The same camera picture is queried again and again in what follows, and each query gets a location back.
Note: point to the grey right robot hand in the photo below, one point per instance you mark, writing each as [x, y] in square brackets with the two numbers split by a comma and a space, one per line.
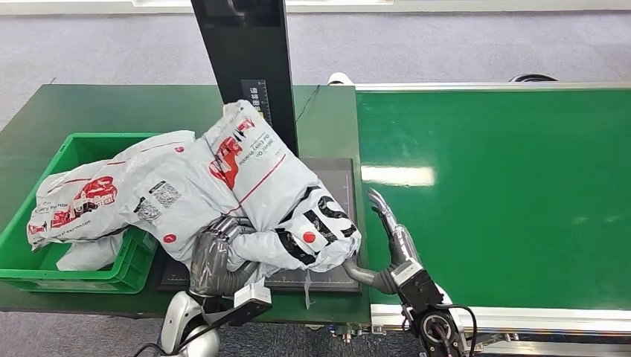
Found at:
[404, 246]

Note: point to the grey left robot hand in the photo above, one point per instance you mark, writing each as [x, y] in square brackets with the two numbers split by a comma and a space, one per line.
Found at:
[209, 266]

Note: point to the grey mailer bag black print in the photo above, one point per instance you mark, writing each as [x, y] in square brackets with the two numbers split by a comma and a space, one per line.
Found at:
[266, 162]

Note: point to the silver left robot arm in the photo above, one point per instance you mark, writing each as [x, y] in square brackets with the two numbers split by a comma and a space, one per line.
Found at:
[177, 315]

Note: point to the green conveyor belt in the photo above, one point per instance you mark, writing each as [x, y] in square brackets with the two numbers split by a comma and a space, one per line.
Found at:
[542, 222]

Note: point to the small plain white mailer bag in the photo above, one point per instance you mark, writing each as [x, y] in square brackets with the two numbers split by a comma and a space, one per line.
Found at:
[88, 255]

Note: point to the grey mailer bag red print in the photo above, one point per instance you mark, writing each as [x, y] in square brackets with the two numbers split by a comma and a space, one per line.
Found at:
[84, 197]

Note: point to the yellow black column label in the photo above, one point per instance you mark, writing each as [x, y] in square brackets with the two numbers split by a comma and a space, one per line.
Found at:
[256, 93]

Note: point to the white round object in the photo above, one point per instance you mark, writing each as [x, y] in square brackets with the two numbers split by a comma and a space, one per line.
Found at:
[340, 79]

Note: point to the green plastic crate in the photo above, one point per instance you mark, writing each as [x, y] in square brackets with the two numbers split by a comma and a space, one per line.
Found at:
[19, 278]

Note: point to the black round object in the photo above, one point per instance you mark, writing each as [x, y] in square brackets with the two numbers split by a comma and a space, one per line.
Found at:
[532, 77]

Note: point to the black scanner column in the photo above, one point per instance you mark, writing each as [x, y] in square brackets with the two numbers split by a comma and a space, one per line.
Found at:
[246, 49]

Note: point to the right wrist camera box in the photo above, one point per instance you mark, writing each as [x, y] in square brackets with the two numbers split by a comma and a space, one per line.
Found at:
[419, 290]

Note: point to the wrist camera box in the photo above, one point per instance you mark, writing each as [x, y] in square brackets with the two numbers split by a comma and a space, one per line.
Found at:
[251, 300]
[419, 290]

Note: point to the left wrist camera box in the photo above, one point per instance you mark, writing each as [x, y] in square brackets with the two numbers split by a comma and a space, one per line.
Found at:
[251, 300]

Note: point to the black scanner base plate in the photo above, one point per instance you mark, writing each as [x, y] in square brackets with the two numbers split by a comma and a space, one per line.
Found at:
[335, 182]

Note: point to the aluminium conveyor side rail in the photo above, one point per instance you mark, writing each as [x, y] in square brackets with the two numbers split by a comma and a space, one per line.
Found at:
[493, 86]
[542, 319]

